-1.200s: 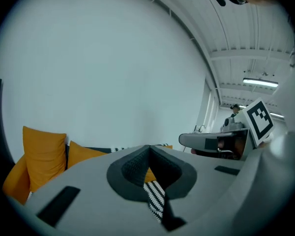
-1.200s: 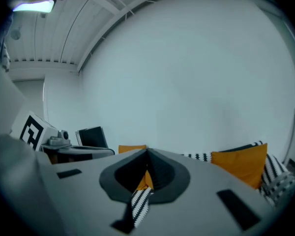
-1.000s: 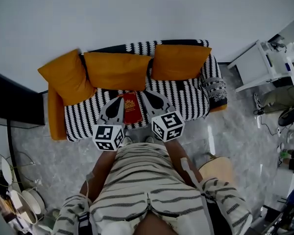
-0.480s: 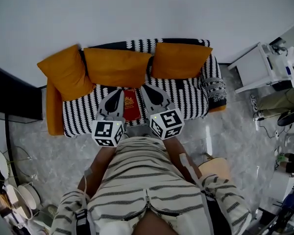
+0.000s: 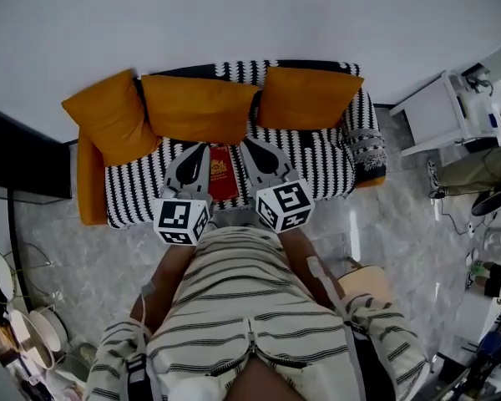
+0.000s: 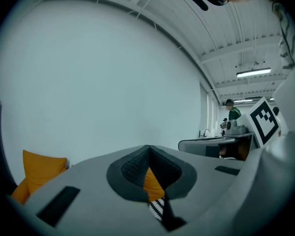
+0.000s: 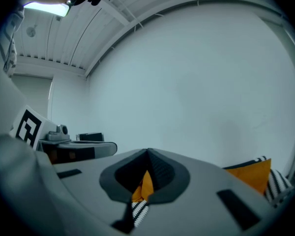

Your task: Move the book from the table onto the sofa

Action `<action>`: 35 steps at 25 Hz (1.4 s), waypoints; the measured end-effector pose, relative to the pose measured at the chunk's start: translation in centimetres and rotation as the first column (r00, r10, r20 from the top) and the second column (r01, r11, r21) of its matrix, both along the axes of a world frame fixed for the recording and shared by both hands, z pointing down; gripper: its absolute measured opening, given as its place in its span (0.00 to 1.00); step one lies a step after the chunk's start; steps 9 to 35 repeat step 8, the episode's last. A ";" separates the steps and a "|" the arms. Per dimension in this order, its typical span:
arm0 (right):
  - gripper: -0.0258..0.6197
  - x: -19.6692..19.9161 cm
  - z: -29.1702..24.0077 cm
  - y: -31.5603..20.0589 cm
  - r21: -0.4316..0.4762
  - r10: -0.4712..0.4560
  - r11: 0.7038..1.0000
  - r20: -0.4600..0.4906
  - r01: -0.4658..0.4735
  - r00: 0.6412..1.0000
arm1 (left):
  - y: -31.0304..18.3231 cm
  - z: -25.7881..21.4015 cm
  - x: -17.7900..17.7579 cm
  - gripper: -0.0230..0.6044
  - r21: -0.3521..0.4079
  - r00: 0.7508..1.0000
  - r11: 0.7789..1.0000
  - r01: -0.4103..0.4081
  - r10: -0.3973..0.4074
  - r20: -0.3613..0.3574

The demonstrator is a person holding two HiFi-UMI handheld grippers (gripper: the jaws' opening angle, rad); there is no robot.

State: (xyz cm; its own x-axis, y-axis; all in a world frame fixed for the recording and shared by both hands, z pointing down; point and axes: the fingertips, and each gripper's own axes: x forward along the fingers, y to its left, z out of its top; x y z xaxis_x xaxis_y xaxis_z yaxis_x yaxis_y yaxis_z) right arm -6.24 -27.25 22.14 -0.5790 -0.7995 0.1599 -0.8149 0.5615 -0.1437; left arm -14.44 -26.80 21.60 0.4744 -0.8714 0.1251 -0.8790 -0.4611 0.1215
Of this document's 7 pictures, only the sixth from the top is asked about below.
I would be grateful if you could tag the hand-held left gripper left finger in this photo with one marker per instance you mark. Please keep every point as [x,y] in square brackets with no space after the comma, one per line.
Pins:
[88,193]

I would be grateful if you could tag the person's striped shirt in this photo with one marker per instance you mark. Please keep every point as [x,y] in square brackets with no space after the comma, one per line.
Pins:
[286,45]

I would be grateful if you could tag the orange pillow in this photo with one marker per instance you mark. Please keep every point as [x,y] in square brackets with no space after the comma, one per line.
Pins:
[152,188]
[44,168]

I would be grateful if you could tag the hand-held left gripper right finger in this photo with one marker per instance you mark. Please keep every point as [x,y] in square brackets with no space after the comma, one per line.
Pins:
[201,181]

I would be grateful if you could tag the grey gripper-mounted camera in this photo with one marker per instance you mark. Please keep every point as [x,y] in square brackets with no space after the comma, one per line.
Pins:
[233,126]

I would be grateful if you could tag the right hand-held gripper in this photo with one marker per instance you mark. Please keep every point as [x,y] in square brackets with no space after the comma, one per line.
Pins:
[264,122]

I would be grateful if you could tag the ceiling tube light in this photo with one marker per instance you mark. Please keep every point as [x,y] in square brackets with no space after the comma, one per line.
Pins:
[243,100]
[253,72]

